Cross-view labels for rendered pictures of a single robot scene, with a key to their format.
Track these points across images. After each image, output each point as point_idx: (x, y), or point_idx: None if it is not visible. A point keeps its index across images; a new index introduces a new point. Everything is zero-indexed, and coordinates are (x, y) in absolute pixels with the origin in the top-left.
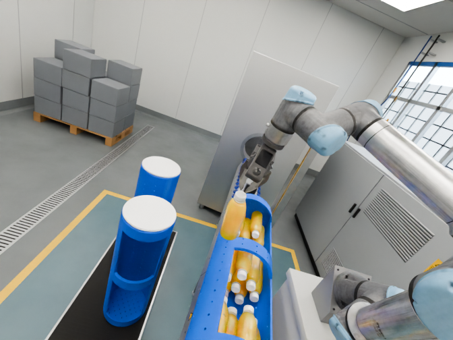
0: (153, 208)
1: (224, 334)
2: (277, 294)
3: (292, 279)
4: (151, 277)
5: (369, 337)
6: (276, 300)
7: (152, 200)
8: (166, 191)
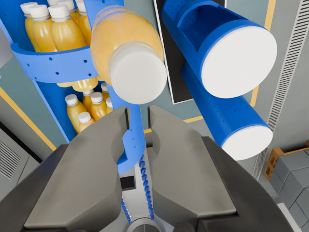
0: (237, 73)
1: None
2: (10, 51)
3: None
4: (179, 23)
5: None
6: (7, 43)
7: (243, 85)
8: (220, 118)
